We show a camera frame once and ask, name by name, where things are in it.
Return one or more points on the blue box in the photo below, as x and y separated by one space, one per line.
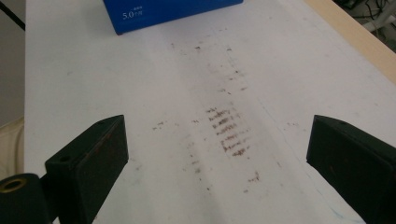
171 12

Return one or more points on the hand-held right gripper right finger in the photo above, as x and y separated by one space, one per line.
355 165

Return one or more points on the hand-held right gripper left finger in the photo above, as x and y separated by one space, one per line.
87 168

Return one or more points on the white pipe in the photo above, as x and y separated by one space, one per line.
378 24

